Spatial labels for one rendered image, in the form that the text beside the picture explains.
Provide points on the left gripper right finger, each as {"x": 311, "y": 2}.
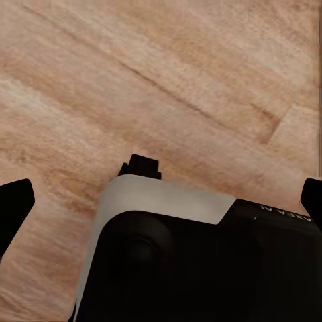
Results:
{"x": 311, "y": 199}

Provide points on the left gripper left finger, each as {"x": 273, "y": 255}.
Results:
{"x": 16, "y": 201}

